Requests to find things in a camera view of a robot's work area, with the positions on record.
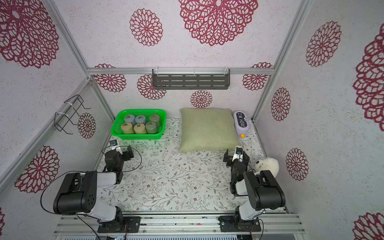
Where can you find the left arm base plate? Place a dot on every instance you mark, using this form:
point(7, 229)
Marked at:
point(124, 225)

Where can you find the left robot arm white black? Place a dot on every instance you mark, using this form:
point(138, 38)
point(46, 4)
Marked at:
point(78, 192)

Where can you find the blue-grey tea canister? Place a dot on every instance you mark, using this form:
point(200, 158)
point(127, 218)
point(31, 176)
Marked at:
point(130, 119)
point(141, 119)

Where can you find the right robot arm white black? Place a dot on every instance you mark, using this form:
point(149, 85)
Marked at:
point(258, 183)

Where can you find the black wire wall rack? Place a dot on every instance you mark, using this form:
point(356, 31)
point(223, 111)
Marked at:
point(62, 119)

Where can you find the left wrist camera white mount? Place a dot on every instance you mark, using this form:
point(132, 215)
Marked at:
point(115, 146)

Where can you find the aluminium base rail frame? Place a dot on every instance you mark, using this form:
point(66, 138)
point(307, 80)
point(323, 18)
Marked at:
point(141, 224)

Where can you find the grey metal wall shelf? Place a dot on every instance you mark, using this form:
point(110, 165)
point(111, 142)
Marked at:
point(195, 79)

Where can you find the white plush seal toy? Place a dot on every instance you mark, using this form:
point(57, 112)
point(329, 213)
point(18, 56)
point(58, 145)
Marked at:
point(267, 164)

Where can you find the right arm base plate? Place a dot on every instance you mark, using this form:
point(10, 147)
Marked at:
point(236, 224)

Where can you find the green plastic perforated basket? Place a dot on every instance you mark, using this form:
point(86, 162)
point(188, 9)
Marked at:
point(117, 131)

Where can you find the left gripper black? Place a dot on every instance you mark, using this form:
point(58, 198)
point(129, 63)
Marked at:
point(125, 153)

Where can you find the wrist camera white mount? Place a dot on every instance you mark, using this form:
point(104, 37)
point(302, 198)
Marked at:
point(115, 146)
point(238, 155)

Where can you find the green linen cushion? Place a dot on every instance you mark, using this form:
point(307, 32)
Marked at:
point(210, 129)

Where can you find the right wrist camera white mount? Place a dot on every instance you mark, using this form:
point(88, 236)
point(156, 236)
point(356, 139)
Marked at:
point(238, 155)

